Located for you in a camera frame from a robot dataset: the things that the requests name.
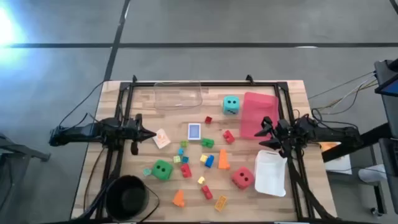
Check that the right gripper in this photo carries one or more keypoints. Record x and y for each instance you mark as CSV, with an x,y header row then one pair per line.
x,y
283,133

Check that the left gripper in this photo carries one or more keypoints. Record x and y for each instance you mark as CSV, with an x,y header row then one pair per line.
x,y
132,130

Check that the white plastic bin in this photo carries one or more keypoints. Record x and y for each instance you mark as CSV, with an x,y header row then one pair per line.
x,y
270,174

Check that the cyan four-stud brick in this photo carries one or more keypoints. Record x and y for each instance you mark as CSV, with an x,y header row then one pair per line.
x,y
180,152

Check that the green foam dice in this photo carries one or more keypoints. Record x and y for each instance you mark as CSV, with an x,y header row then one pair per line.
x,y
162,170

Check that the blue playing card deck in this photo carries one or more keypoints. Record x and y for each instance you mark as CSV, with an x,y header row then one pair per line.
x,y
194,131

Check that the red foam dice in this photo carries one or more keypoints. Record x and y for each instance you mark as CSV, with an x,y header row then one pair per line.
x,y
242,178

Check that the tall orange brick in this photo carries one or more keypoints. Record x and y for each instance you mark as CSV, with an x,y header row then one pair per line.
x,y
223,160

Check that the pale yellow four-stud brick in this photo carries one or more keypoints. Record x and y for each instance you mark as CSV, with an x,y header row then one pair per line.
x,y
203,158

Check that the large blue brick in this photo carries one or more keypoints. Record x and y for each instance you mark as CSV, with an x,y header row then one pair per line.
x,y
210,161

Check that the yellow-orange brick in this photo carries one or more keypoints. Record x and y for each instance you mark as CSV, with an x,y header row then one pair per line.
x,y
220,203

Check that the red two-stud brick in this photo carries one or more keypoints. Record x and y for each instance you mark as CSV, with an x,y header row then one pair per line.
x,y
229,137
186,170
207,192

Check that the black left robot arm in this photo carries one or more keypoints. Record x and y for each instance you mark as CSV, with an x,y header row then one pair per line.
x,y
77,132

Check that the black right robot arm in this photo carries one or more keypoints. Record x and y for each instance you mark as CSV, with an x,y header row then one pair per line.
x,y
335,134

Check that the pink plastic bin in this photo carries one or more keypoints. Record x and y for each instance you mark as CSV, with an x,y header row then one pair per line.
x,y
258,112

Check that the pale teal small brick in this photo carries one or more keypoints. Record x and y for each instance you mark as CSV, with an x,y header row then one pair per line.
x,y
147,172

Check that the lime green four-stud brick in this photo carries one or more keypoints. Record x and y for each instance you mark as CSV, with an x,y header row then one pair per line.
x,y
184,144

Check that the pale green four-stud brick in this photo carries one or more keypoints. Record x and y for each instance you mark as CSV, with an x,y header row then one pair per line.
x,y
177,159

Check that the blue single-stud brick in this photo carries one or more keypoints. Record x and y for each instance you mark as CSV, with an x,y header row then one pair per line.
x,y
185,160

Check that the clear plastic bin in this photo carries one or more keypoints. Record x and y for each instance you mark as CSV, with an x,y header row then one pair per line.
x,y
177,96

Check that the teal foam dice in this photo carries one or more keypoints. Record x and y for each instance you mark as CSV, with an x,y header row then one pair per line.
x,y
231,105

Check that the small red square brick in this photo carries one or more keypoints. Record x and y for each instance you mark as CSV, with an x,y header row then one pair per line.
x,y
208,120

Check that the black bucket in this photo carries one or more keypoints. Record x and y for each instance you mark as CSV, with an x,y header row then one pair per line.
x,y
127,199

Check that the black stand beam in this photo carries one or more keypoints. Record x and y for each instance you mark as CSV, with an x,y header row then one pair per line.
x,y
357,143

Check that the person's foot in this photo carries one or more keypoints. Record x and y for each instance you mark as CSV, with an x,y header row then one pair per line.
x,y
373,173

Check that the grey metal stand leg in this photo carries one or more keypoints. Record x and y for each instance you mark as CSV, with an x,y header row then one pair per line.
x,y
25,151

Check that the tablet with blue screen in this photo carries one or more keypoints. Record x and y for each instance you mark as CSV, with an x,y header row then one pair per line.
x,y
388,88

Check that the black table frame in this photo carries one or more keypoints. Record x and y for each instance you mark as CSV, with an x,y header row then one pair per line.
x,y
202,84

